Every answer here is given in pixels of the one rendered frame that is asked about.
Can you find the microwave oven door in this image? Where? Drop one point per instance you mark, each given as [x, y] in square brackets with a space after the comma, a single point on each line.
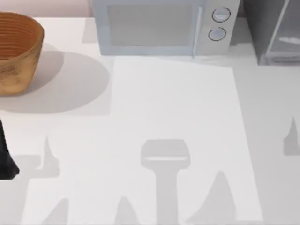
[150, 25]

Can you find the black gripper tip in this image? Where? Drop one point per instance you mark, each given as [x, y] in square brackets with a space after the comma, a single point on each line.
[5, 161]

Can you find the brown woven basket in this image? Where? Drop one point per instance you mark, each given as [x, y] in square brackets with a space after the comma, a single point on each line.
[16, 70]

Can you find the pale microwave oven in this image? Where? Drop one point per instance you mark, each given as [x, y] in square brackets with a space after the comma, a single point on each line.
[230, 23]

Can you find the round microwave knob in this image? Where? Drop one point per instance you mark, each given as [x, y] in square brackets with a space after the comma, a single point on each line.
[217, 34]
[221, 14]

